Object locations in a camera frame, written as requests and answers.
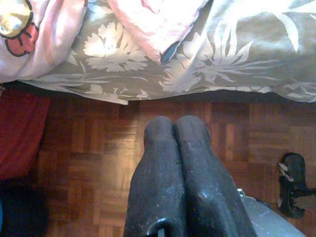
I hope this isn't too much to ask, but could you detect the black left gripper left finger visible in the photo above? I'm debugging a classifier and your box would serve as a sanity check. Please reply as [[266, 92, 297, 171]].
[[124, 115, 189, 237]]

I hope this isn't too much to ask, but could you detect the floral patterned bed sheet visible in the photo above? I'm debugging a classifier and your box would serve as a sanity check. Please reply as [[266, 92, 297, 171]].
[[18, 0, 316, 106]]

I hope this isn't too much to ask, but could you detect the silver robot leg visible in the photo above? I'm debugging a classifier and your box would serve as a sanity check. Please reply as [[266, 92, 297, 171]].
[[236, 189, 308, 237]]

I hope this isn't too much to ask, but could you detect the red fabric sofa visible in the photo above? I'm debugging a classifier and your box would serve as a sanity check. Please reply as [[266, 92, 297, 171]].
[[0, 87, 51, 182]]

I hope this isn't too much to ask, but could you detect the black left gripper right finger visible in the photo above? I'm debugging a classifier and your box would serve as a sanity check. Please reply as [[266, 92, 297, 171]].
[[173, 115, 258, 237]]

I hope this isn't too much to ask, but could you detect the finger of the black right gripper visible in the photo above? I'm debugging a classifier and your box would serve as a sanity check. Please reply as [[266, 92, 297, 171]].
[[278, 152, 309, 219]]

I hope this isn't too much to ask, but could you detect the black waste bin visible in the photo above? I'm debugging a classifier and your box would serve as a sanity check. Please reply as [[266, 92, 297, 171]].
[[0, 181, 49, 237]]

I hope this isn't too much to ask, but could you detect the pink cartoon print blanket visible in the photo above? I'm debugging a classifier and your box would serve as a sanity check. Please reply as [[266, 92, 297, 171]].
[[0, 0, 213, 82]]

